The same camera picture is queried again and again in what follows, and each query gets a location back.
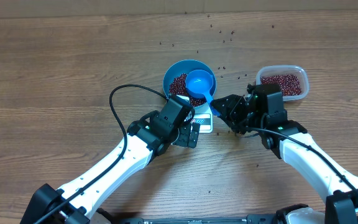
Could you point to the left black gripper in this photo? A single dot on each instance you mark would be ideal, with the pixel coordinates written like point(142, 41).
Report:
point(183, 138)

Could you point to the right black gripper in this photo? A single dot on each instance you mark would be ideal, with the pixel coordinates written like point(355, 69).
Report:
point(233, 103)

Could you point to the blue plastic measuring scoop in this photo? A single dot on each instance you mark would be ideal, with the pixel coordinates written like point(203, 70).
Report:
point(199, 84)

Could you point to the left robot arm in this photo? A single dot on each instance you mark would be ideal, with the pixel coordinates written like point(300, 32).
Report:
point(79, 200)

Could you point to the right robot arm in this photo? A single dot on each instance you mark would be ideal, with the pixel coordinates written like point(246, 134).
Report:
point(262, 111)

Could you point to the white digital kitchen scale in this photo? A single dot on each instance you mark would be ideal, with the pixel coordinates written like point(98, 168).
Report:
point(204, 117)

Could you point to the red beans in bowl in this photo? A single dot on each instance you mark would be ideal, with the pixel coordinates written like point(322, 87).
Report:
point(178, 87)

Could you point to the blue metal bowl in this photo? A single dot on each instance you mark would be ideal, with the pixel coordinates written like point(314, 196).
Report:
point(185, 66)

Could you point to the clear plastic food container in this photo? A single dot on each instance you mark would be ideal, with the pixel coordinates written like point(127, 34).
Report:
point(284, 69)

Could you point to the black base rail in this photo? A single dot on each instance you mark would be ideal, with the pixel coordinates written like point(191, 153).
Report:
point(249, 219)

